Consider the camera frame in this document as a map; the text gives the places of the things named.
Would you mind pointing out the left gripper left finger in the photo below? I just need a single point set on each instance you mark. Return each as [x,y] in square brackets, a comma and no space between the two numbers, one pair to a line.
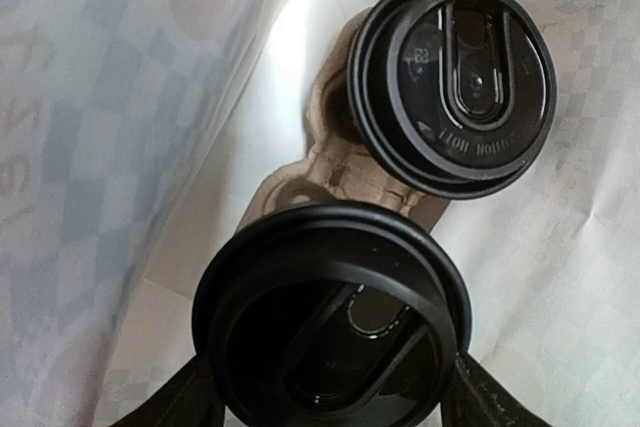
[189,399]

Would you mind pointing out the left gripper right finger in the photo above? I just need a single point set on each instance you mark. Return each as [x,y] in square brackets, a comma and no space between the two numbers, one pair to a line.
[473,398]

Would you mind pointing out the black plastic cup lid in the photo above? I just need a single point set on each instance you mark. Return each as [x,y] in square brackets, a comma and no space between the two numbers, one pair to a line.
[455,98]
[336,313]

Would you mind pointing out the brown pulp cup carrier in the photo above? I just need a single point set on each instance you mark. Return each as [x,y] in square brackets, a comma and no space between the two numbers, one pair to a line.
[338,165]

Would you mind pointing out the checkered paper takeout bag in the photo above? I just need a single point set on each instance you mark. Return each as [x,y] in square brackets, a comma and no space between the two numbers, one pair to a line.
[134,133]

